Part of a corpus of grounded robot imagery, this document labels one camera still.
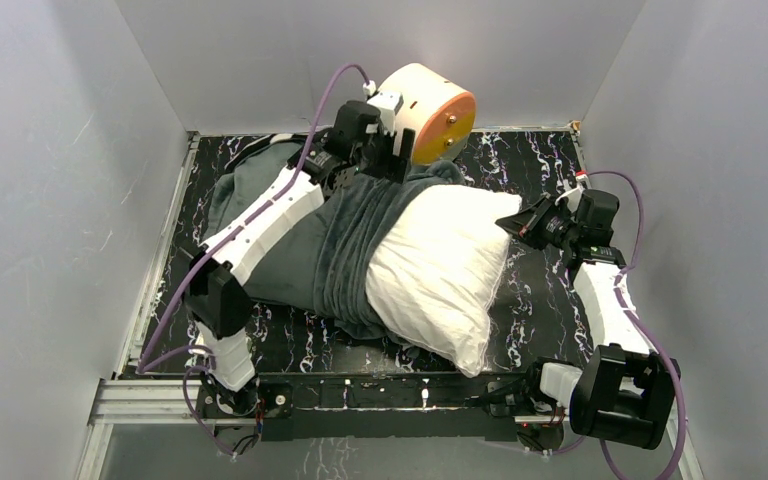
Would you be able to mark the grey plush pillowcase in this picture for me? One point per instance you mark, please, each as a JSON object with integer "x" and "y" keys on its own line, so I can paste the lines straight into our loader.
{"x": 321, "y": 264}

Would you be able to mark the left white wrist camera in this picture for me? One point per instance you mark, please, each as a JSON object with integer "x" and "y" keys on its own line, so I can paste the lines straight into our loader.
{"x": 387, "y": 102}

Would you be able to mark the aluminium front frame rail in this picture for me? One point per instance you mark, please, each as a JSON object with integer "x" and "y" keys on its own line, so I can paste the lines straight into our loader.
{"x": 168, "y": 401}

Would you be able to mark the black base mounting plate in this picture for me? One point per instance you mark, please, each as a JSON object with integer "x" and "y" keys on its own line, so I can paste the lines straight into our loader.
{"x": 493, "y": 406}

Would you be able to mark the aluminium left frame rail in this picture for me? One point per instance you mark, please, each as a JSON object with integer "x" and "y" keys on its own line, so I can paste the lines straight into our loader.
{"x": 142, "y": 312}

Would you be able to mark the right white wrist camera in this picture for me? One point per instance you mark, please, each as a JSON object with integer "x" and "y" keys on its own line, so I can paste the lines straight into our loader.
{"x": 571, "y": 197}

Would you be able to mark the white pillow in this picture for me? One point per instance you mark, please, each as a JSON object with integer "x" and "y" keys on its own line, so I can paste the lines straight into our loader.
{"x": 434, "y": 276}

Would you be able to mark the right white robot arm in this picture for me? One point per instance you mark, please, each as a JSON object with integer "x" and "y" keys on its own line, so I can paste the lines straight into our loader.
{"x": 624, "y": 393}

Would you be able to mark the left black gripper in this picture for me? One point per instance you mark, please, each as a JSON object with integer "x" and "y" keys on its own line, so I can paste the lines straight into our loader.
{"x": 396, "y": 153}

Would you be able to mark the white orange cylindrical drum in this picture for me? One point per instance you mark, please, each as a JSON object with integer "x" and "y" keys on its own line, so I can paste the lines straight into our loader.
{"x": 436, "y": 115}

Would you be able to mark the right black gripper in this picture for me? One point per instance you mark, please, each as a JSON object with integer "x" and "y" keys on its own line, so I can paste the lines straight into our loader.
{"x": 524, "y": 225}

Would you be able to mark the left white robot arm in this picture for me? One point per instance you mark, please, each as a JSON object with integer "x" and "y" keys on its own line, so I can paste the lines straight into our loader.
{"x": 296, "y": 191}

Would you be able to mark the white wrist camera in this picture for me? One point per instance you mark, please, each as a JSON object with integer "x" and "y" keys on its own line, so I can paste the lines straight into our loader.
{"x": 571, "y": 197}
{"x": 387, "y": 102}

